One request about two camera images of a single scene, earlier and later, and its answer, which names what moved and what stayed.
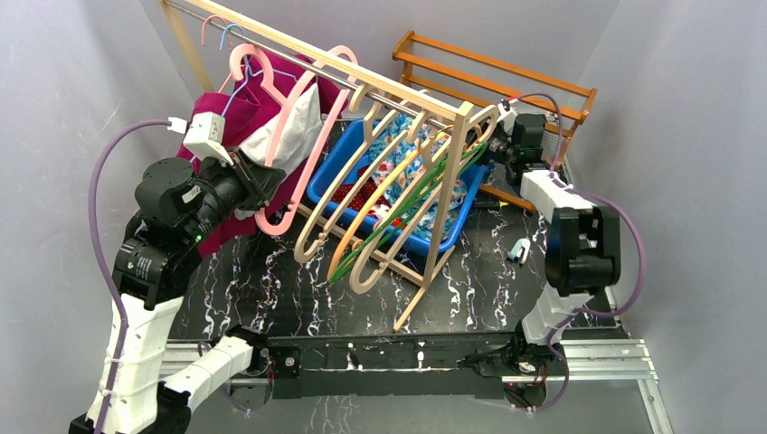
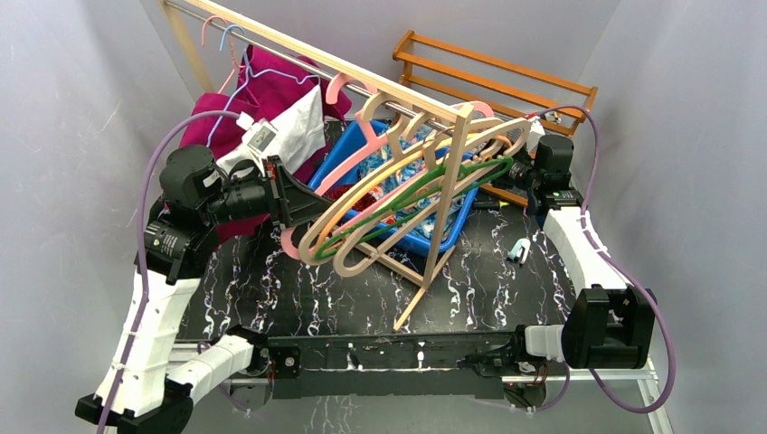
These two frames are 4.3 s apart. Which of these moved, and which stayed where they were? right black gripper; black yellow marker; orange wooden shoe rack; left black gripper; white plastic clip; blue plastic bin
Moved: right black gripper; left black gripper
Stayed: orange wooden shoe rack; white plastic clip; black yellow marker; blue plastic bin
